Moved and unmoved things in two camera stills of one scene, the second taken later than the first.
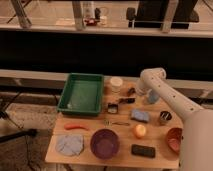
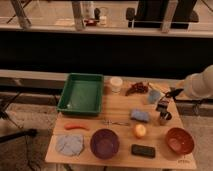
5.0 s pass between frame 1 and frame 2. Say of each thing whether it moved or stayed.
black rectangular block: stayed
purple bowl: stayed
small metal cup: stayed
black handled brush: moved
